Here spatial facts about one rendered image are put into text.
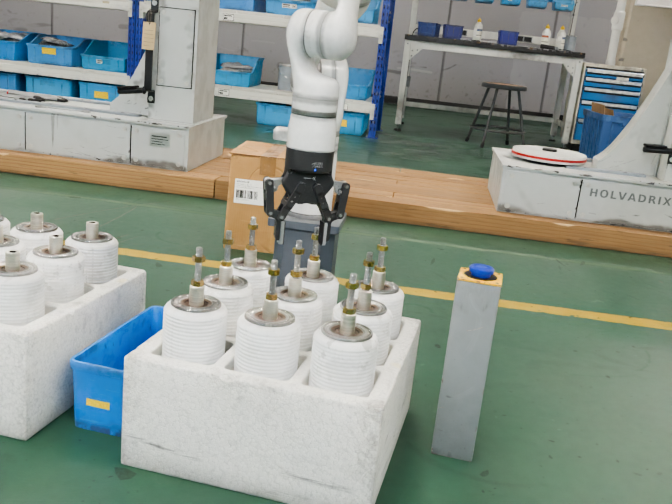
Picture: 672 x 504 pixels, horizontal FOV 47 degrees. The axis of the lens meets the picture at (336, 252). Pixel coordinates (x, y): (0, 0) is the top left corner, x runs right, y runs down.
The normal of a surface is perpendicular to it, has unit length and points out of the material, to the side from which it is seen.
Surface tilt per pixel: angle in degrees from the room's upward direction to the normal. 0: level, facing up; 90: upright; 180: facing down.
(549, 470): 0
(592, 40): 90
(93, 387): 92
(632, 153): 90
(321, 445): 90
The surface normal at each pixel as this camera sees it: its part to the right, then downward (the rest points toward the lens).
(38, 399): 0.97, 0.16
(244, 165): -0.09, 0.26
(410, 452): 0.11, -0.96
